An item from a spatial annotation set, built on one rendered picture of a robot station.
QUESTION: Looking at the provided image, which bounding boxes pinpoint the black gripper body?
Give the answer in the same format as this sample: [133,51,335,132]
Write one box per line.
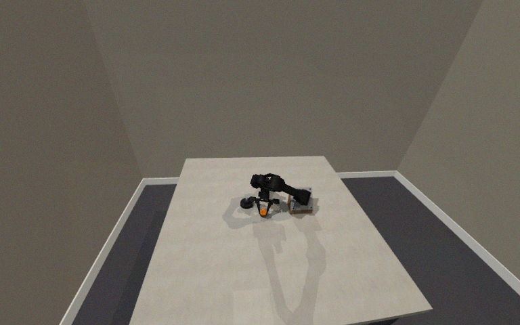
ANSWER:
[249,189,280,204]

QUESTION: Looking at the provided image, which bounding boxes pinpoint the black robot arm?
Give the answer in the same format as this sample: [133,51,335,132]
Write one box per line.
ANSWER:
[250,173,311,206]

